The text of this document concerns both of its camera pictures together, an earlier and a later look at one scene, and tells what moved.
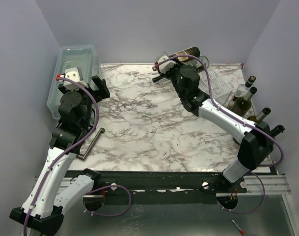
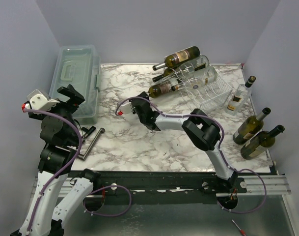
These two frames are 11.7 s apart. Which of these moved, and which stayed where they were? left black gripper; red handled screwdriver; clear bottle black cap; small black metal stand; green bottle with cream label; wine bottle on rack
Moved: green bottle with cream label; left black gripper
Stayed: small black metal stand; red handled screwdriver; clear bottle black cap; wine bottle on rack
